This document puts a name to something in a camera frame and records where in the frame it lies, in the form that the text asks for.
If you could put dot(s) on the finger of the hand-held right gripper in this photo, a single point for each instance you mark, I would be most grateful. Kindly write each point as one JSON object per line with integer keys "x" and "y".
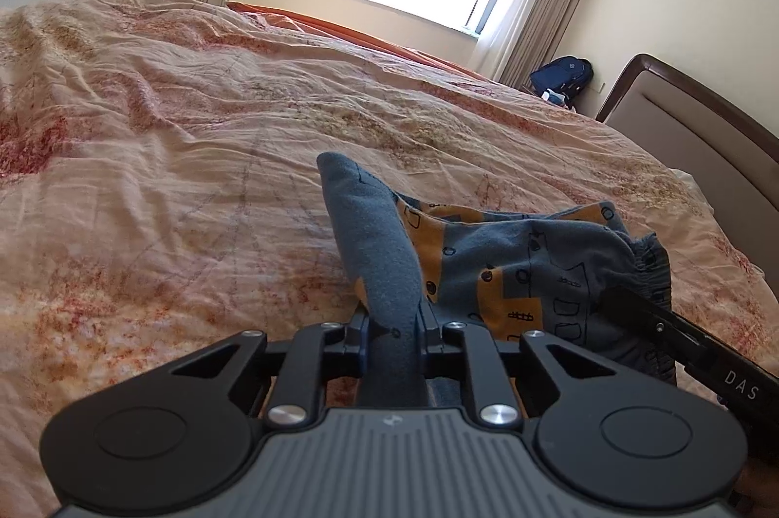
{"x": 657, "y": 318}

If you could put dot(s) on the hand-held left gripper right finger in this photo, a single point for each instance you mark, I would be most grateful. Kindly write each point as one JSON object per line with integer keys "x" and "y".
{"x": 426, "y": 347}

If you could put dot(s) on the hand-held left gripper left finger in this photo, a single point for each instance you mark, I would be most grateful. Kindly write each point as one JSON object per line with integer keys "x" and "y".
{"x": 359, "y": 347}

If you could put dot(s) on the blue printed pants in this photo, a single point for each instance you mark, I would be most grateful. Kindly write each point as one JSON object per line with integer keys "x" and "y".
{"x": 548, "y": 262}

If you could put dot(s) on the white pillow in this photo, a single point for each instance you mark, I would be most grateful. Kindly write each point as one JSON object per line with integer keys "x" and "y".
{"x": 686, "y": 177}

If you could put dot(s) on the brown padded headboard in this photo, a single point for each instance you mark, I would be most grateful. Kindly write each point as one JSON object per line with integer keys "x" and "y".
{"x": 700, "y": 128}

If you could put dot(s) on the pink floral blanket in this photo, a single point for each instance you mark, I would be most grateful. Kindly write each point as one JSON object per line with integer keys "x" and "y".
{"x": 182, "y": 159}

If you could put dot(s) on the blue backpack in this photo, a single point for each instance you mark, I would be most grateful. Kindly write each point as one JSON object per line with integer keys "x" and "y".
{"x": 563, "y": 77}

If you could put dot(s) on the orange bed sheet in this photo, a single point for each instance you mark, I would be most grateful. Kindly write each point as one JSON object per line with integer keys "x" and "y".
{"x": 341, "y": 31}

